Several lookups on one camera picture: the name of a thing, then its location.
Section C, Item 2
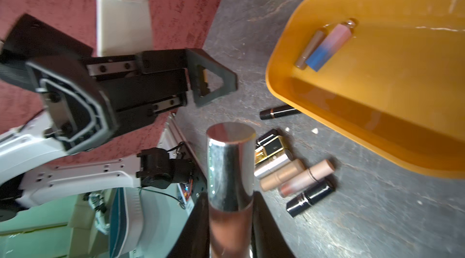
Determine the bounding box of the bronze gold lipstick tube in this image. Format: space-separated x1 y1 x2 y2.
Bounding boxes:
295 29 326 70

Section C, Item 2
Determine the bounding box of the silver cap coral lip gloss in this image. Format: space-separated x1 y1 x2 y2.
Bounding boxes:
207 122 256 258

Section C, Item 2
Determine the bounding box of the gold black square lipstick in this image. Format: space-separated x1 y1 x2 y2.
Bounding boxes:
255 135 289 165

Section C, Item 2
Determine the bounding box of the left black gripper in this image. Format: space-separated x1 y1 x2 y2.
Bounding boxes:
1 14 188 155

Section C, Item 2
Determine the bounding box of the pink beige lip gloss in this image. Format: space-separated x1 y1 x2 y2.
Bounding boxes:
278 159 335 197

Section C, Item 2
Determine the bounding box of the yellow plastic storage box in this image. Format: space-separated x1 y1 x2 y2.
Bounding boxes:
266 0 465 179

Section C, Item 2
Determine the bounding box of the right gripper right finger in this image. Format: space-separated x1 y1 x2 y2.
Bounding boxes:
251 191 295 258

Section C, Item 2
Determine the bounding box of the beige lipstick tube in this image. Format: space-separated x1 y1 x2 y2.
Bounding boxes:
260 159 306 192

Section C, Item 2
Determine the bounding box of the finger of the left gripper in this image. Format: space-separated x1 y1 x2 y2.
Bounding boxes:
186 48 238 107

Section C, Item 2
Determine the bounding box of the pink blue gradient lipstick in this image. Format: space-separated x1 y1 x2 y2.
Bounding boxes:
305 19 358 72

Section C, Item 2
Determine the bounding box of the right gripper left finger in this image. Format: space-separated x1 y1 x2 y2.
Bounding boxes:
167 193 210 258

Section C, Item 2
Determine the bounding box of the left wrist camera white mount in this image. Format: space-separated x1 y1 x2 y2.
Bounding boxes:
96 0 153 56

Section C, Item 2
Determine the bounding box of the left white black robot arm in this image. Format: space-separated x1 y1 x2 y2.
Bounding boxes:
1 14 238 221

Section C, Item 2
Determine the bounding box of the silver lipstick tube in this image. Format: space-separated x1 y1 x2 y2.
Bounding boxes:
254 150 294 179

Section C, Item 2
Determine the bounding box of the black round lipstick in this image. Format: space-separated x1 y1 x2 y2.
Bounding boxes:
286 179 335 218

